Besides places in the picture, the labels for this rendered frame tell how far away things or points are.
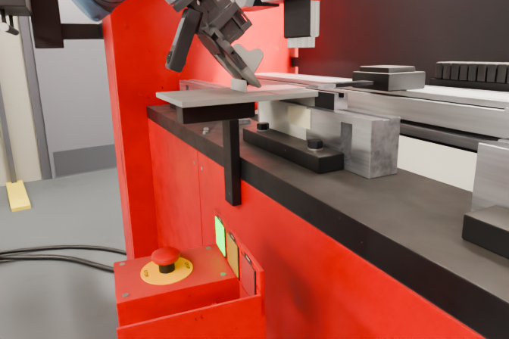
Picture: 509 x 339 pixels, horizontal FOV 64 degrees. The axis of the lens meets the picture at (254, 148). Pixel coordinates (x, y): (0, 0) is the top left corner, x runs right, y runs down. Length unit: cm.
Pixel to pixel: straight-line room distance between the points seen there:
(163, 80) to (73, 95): 233
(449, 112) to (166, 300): 62
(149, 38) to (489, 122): 118
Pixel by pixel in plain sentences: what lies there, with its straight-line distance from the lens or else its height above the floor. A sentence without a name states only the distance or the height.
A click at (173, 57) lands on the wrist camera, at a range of 75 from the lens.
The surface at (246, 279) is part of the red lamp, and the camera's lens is 52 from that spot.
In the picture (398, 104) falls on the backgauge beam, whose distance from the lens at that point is 97.
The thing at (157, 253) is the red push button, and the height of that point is 81.
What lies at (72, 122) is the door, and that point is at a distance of 391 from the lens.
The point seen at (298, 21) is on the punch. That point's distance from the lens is 84.
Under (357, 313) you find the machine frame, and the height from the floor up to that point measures 75.
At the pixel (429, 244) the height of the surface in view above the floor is 87.
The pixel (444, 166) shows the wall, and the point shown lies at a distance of 350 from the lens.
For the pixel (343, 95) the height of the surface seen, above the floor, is 99.
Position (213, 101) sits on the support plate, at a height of 100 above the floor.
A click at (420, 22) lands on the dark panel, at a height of 114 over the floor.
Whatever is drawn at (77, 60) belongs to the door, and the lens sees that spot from 389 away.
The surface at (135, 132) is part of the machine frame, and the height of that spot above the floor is 78.
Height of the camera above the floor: 108
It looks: 14 degrees down
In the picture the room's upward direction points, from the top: 1 degrees counter-clockwise
